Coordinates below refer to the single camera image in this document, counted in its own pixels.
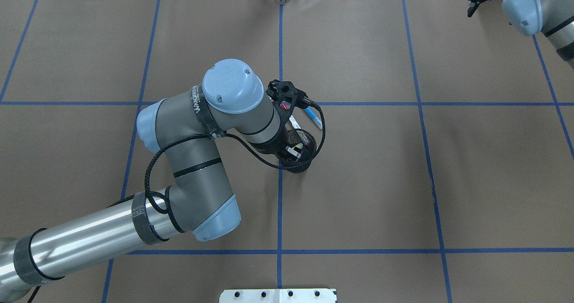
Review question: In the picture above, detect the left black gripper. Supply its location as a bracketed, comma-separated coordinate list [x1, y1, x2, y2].
[258, 125, 290, 160]

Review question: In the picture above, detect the black mesh pen cup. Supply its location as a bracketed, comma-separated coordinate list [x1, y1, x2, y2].
[279, 129, 317, 173]

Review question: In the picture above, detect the blue marker pen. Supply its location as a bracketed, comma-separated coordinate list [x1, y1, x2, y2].
[304, 107, 323, 130]

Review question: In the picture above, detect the red capped white marker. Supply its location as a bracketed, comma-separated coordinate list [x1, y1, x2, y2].
[289, 115, 301, 129]

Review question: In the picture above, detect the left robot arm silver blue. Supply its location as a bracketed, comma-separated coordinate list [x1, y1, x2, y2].
[1, 59, 289, 303]

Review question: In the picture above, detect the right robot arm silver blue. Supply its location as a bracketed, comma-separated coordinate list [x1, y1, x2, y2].
[467, 0, 574, 67]

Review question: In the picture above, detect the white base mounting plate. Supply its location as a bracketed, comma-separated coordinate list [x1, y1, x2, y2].
[219, 288, 338, 303]

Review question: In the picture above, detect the brown paper table cover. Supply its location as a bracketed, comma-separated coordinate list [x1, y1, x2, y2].
[1, 0, 573, 303]

